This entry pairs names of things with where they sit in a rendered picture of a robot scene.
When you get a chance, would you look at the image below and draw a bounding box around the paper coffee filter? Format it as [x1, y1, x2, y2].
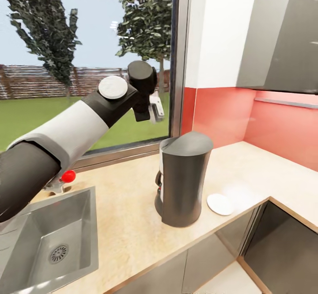
[148, 91, 159, 125]

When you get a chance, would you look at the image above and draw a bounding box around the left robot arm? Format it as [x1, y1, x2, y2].
[0, 60, 164, 233]

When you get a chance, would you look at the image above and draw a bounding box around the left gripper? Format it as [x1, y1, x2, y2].
[132, 100, 151, 122]

